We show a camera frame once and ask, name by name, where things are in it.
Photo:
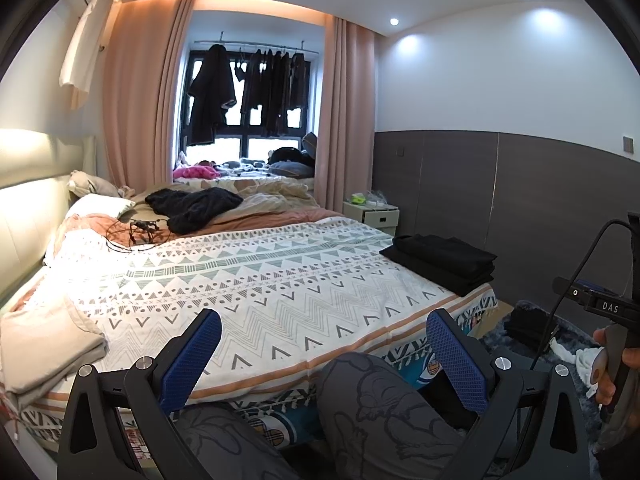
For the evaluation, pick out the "person's right hand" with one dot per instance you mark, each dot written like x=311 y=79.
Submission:
x=610 y=385

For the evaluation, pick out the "white geometric patterned blanket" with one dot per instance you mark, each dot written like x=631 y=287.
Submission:
x=250 y=285

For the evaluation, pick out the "cartoon print bed sheet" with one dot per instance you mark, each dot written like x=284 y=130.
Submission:
x=270 y=430

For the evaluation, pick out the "beige padded headboard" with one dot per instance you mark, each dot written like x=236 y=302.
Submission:
x=30 y=210

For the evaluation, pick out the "small green item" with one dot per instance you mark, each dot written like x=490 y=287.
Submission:
x=357 y=199

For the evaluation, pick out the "pink curtain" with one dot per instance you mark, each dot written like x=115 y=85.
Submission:
x=345 y=110
x=140 y=100

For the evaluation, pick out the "hanging black jacket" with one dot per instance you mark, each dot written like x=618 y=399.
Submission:
x=210 y=95

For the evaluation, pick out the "black knit sweater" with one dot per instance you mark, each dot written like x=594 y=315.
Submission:
x=195 y=207

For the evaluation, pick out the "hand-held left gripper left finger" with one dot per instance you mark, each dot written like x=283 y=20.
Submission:
x=192 y=360

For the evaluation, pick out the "crumpled beige pink duvet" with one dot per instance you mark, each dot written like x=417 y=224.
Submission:
x=280 y=205

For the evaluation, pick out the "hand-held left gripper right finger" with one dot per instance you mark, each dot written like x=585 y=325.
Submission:
x=460 y=360

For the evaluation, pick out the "dark clothes pile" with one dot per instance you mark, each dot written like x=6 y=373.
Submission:
x=530 y=325

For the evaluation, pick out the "clear plastic bags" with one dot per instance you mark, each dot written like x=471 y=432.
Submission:
x=380 y=199

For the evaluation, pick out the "blue grey shaggy rug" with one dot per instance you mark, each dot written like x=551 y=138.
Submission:
x=500 y=347

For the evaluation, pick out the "pink garment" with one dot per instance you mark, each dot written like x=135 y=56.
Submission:
x=195 y=172

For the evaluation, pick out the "white cloth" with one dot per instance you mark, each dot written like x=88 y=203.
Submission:
x=582 y=360

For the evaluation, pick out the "hanging white garment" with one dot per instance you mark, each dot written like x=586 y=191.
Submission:
x=82 y=50

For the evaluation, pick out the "person's left leg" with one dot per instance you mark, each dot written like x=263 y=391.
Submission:
x=225 y=445

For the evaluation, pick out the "row of hanging dark clothes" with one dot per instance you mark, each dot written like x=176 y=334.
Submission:
x=272 y=90

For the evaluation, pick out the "folded beige cloth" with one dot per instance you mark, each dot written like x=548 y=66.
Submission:
x=45 y=345

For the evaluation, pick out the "folded black clothes stack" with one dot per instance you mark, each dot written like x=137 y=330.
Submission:
x=460 y=282

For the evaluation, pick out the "dark cushion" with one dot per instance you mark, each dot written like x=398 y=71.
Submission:
x=290 y=167

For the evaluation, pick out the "beige pillow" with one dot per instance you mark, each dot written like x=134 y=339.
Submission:
x=90 y=182

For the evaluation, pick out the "white nightstand box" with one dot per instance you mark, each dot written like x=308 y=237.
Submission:
x=380 y=217

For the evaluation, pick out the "black button shirt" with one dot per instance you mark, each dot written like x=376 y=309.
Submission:
x=440 y=250

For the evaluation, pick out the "white pillow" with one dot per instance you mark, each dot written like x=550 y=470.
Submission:
x=100 y=206

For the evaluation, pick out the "metal clothes rail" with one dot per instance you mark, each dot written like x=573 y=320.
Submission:
x=260 y=46

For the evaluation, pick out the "black framed window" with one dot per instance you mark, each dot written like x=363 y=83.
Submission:
x=260 y=147

